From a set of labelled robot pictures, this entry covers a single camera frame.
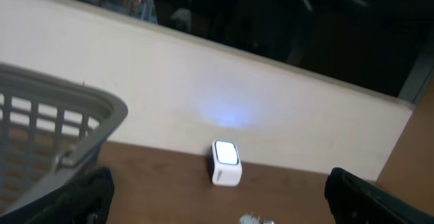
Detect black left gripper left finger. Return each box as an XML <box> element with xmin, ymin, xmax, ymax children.
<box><xmin>1</xmin><ymin>167</ymin><xmax>115</xmax><ymax>224</ymax></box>

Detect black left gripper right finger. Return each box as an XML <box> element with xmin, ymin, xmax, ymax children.
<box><xmin>324</xmin><ymin>168</ymin><xmax>433</xmax><ymax>224</ymax></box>

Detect blue mouthwash bottle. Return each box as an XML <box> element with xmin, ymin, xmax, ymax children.
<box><xmin>239</xmin><ymin>213</ymin><xmax>276</xmax><ymax>224</ymax></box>

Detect white barcode scanner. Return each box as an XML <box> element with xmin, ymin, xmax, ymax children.
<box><xmin>206</xmin><ymin>141</ymin><xmax>243</xmax><ymax>187</ymax></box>

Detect grey plastic shopping basket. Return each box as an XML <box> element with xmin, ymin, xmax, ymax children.
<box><xmin>1</xmin><ymin>63</ymin><xmax>128</xmax><ymax>215</ymax></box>

